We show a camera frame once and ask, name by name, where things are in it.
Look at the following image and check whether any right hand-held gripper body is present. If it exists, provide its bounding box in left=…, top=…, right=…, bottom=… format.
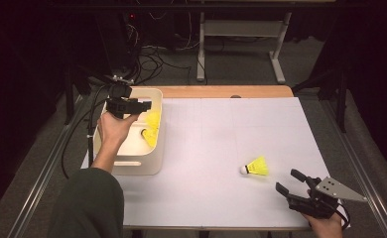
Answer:
left=286, top=176, right=369, bottom=220

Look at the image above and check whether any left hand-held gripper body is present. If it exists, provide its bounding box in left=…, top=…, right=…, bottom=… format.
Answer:
left=105, top=74, right=137, bottom=120

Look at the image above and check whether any yellow shuttlecock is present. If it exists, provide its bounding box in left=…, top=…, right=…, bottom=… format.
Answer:
left=144, top=111, right=163, bottom=130
left=239, top=156, right=270, bottom=177
left=141, top=128, right=160, bottom=149

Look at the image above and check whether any white plastic bin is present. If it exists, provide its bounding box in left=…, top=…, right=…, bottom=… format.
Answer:
left=90, top=87, right=166, bottom=177

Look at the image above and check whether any person's left hand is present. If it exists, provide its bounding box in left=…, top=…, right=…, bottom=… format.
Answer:
left=96, top=111, right=140, bottom=152

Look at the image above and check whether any person's right hand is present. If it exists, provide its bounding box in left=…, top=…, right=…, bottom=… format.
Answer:
left=301, top=212, right=344, bottom=238

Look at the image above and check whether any black metal stand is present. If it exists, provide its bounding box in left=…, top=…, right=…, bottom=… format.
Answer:
left=62, top=63, right=116, bottom=126
left=292, top=63, right=348, bottom=133

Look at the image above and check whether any white paper sheet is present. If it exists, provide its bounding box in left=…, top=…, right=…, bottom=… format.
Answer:
left=80, top=96, right=350, bottom=230

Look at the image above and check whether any dark equipment with red light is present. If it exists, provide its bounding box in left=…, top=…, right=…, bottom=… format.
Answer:
left=121, top=9, right=183, bottom=48

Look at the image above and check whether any wooden table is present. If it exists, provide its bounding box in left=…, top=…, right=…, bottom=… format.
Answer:
left=113, top=84, right=315, bottom=232

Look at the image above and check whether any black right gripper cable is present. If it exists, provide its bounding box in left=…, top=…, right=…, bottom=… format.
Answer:
left=335, top=201, right=352, bottom=231

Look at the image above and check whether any bundle of tangled cables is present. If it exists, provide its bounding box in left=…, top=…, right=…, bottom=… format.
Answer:
left=125, top=11, right=209, bottom=87

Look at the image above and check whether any aluminium rail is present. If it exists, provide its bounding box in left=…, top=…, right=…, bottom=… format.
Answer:
left=6, top=93, right=85, bottom=238
left=319, top=98, right=387, bottom=238

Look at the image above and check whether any long black cable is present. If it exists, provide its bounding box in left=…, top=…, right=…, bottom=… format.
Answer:
left=61, top=100, right=106, bottom=181

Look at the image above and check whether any white metal desk frame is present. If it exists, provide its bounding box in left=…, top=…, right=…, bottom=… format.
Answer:
left=195, top=11, right=293, bottom=85

